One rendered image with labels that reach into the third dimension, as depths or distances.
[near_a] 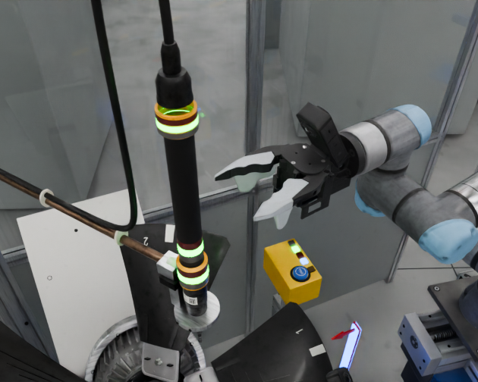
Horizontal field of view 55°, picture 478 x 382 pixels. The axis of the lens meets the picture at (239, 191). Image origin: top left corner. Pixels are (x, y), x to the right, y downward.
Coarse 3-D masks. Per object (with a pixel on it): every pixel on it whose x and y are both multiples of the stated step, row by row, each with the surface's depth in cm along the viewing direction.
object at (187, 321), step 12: (168, 252) 67; (156, 264) 66; (168, 276) 66; (180, 288) 67; (180, 300) 69; (216, 300) 71; (180, 312) 69; (216, 312) 69; (180, 324) 69; (192, 324) 68; (204, 324) 68
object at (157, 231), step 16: (144, 224) 87; (160, 224) 86; (160, 240) 86; (176, 240) 85; (208, 240) 84; (224, 240) 84; (128, 256) 88; (144, 256) 87; (208, 256) 84; (224, 256) 84; (128, 272) 89; (144, 272) 87; (144, 288) 87; (160, 288) 86; (208, 288) 83; (144, 304) 87; (160, 304) 85; (144, 320) 87; (160, 320) 85; (144, 336) 87; (160, 336) 85; (176, 336) 84
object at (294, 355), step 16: (288, 304) 100; (272, 320) 98; (288, 320) 98; (304, 320) 98; (256, 336) 96; (272, 336) 96; (288, 336) 96; (304, 336) 96; (240, 352) 94; (256, 352) 94; (272, 352) 93; (288, 352) 94; (304, 352) 94; (224, 368) 91; (240, 368) 91; (256, 368) 91; (272, 368) 91; (288, 368) 92; (304, 368) 92; (320, 368) 93
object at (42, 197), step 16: (96, 0) 44; (160, 0) 39; (96, 16) 45; (96, 32) 46; (112, 80) 49; (112, 96) 50; (112, 112) 52; (128, 160) 57; (128, 176) 58; (48, 192) 76; (128, 192) 60; (112, 224) 69; (128, 224) 66
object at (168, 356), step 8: (144, 344) 88; (144, 352) 88; (152, 352) 87; (160, 352) 86; (168, 352) 85; (176, 352) 84; (144, 360) 88; (152, 360) 87; (168, 360) 85; (176, 360) 84; (144, 368) 88; (152, 368) 87; (160, 368) 86; (168, 368) 85; (176, 368) 84; (152, 376) 87; (160, 376) 86; (168, 376) 85; (176, 376) 84
